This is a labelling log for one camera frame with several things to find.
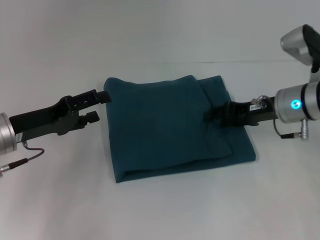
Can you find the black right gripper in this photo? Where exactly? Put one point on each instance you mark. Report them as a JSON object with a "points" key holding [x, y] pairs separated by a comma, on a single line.
{"points": [[262, 111]]}

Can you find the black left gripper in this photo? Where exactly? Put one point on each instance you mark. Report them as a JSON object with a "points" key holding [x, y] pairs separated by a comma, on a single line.
{"points": [[45, 120]]}

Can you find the teal blue t-shirt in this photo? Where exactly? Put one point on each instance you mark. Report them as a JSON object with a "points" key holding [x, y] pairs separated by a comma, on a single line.
{"points": [[170, 130]]}

